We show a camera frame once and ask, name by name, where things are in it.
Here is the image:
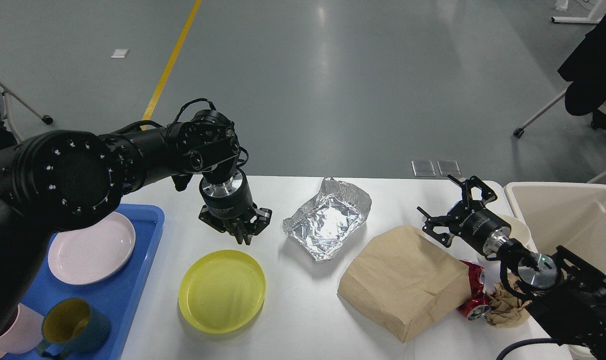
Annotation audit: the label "crushed red soda can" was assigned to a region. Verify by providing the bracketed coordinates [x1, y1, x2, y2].
[457, 259, 492, 321]

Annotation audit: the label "yellow plastic plate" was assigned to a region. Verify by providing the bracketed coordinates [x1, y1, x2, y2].
[178, 249, 266, 335]

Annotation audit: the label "floor outlet cover plates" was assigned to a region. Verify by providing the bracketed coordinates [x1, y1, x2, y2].
[411, 160, 461, 177]

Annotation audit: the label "crumpled aluminium foil tray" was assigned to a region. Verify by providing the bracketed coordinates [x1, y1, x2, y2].
[282, 177, 373, 262]

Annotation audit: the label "crumpled brown paper napkin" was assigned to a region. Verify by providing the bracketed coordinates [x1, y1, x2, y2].
[486, 282, 531, 329]

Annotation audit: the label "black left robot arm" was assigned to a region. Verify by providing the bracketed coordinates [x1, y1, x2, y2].
[0, 98, 272, 335]

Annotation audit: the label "white table frame background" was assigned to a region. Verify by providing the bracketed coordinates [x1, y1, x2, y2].
[550, 0, 606, 25]

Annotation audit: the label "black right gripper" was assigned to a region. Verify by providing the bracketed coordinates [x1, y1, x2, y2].
[417, 174, 512, 257]

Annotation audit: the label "white paper scrap on floor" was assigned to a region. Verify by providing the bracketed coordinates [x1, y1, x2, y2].
[110, 48, 129, 59]

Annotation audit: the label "brown paper bag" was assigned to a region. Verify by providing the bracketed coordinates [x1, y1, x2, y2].
[337, 225, 471, 343]

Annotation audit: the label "pink plate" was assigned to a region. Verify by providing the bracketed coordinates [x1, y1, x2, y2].
[47, 212, 136, 286]

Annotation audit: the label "blue plastic tray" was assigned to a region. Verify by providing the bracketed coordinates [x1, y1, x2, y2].
[21, 203, 165, 360]

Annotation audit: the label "dark teal mug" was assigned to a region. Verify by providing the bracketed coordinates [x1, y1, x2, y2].
[34, 297, 111, 360]

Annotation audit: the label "white rolling stand left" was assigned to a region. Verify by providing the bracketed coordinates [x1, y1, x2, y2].
[0, 80, 54, 142]

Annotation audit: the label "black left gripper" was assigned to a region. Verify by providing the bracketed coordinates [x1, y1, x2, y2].
[198, 170, 272, 246]

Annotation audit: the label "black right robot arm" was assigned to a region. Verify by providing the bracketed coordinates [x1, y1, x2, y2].
[421, 176, 606, 360]

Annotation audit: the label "beige plastic bin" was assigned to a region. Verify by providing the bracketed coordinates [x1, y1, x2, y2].
[504, 182, 606, 275]

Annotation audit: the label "white paper cup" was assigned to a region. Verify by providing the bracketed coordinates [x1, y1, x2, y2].
[498, 214, 533, 248]

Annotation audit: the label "person in black clothing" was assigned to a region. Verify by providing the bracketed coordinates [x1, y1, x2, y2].
[557, 16, 606, 130]

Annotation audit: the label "pink mug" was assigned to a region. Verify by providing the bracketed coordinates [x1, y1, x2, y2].
[0, 303, 44, 358]

